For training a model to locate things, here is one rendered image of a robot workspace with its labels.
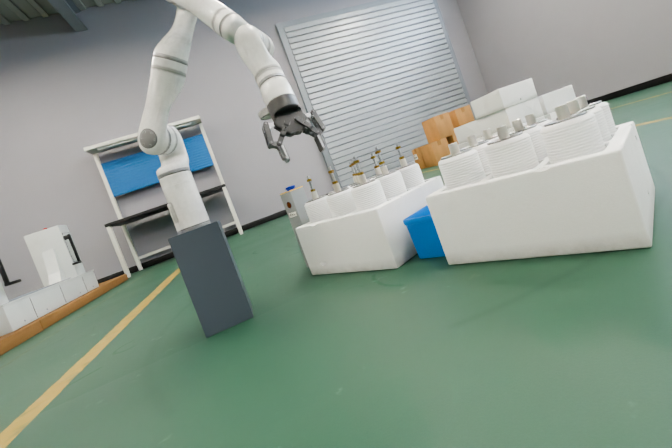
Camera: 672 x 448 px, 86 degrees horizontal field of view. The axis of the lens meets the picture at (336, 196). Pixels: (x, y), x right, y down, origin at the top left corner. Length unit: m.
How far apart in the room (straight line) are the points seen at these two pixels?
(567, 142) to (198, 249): 0.93
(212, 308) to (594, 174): 0.96
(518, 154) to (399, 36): 6.62
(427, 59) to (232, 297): 6.76
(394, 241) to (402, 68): 6.24
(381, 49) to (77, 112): 5.04
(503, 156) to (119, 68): 6.28
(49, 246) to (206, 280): 3.49
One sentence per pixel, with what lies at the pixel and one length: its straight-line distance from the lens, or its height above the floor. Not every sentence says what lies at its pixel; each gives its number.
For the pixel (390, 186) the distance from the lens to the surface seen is 1.15.
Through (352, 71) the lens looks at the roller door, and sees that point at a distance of 6.77.
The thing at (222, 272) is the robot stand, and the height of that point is 0.16.
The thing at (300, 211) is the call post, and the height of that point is 0.22.
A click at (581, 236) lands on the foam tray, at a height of 0.04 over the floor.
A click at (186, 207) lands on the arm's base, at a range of 1.12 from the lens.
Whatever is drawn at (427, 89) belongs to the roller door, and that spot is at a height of 1.27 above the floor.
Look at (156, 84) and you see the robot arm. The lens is 1.15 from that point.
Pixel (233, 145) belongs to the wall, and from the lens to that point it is 6.18.
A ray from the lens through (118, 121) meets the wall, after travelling 6.49.
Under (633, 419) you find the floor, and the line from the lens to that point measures 0.47.
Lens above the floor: 0.30
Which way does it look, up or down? 3 degrees down
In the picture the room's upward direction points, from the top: 20 degrees counter-clockwise
